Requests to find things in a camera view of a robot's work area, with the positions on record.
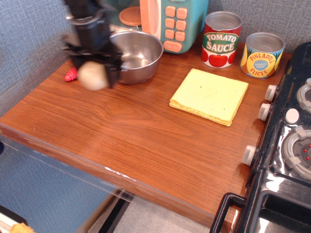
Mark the tomato sauce can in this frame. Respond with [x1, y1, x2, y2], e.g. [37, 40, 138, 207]
[201, 11, 242, 68]

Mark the grey stove knob middle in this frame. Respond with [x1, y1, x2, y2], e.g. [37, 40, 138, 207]
[258, 103, 271, 121]

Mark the black toy stove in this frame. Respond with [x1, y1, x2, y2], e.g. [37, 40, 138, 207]
[210, 42, 311, 233]

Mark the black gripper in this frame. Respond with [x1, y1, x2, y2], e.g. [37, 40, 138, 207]
[62, 14, 122, 88]

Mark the teal toy microwave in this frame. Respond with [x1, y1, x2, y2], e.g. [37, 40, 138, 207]
[107, 0, 208, 54]

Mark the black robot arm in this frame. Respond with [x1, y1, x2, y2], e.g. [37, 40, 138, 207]
[63, 0, 122, 90]

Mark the pineapple slices can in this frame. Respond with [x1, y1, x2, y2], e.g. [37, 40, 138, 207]
[240, 32, 285, 79]

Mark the grey stove knob lower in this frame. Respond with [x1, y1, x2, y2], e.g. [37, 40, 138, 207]
[242, 145, 257, 166]

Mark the silver metal pot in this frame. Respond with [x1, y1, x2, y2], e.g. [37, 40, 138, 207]
[110, 31, 164, 84]

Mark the orange object bottom left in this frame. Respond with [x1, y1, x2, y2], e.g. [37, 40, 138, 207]
[9, 223, 34, 233]

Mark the grey stove knob upper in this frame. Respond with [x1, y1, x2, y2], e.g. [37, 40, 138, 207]
[265, 85, 277, 102]

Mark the white toy potato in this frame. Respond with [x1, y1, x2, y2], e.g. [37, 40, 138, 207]
[77, 61, 109, 91]

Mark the yellow folded cloth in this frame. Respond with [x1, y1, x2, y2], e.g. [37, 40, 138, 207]
[169, 68, 248, 127]

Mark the grey stove knob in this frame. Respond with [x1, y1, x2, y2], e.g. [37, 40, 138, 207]
[258, 103, 271, 121]
[265, 85, 277, 102]
[242, 145, 257, 166]

